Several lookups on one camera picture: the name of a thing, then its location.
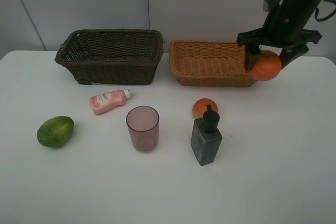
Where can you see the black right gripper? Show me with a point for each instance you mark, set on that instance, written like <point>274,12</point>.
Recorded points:
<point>283,28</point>

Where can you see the orange tangerine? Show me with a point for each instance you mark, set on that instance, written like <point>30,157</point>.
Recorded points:
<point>267,66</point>

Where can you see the red yellow peach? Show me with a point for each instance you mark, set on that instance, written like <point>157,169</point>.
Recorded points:
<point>200,107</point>

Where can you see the dark grey pump bottle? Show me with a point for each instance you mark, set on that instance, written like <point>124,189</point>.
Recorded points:
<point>206,138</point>

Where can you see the translucent purple plastic cup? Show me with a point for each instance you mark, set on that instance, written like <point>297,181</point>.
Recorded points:
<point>143,126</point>

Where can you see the pink lotion bottle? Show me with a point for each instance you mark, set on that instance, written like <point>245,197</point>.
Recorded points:
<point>107,101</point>

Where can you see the green papaya fruit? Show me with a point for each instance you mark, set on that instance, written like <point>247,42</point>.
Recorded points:
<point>55,132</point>

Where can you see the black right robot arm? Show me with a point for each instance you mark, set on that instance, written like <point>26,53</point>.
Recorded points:
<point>307,5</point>

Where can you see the tan wicker basket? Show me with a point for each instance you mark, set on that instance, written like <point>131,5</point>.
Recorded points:
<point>209,63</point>

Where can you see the dark brown wicker basket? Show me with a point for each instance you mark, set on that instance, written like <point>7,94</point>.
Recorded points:
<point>112,56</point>

